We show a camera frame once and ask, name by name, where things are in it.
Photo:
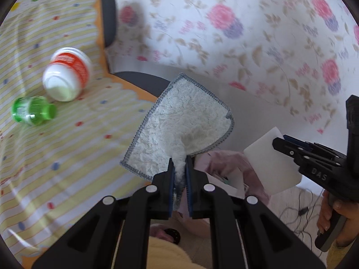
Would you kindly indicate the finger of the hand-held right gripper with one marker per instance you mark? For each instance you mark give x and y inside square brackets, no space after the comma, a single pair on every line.
[291,152]
[305,143]

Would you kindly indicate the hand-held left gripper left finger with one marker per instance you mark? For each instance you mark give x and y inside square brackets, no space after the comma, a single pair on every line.
[170,192]

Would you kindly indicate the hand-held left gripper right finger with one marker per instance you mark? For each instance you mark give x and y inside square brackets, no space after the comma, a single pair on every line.
[189,192]

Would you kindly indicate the white paper sheet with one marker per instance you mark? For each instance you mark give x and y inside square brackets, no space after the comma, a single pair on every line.
[266,164]

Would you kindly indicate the pink plastic bag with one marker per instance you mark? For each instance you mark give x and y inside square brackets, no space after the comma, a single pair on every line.
[224,159]

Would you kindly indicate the grey white fluffy cloth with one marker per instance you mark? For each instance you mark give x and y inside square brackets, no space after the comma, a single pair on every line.
[179,123]

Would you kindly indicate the person's yellow sleeved right forearm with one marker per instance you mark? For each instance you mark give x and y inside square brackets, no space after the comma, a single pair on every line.
[345,256]

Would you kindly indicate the person's right hand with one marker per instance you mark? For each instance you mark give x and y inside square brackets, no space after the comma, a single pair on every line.
[324,215]

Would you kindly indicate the dark round object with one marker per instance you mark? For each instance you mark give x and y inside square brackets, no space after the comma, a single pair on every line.
[172,235]

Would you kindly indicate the person's yellow clothing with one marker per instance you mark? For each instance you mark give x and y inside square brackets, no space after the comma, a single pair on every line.
[174,255]

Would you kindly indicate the yellow striped dotted cloth cover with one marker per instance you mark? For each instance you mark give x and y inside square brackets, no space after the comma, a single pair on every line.
[70,159]

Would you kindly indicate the floral sheet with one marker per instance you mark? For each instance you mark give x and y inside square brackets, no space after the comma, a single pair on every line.
[224,47]

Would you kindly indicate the white jar with orange label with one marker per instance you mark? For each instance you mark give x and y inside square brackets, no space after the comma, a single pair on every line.
[70,70]

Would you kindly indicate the green plastic bottle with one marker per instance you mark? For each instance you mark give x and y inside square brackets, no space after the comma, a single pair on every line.
[30,111]

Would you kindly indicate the grey office chair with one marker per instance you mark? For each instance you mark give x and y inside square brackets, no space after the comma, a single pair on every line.
[109,19]

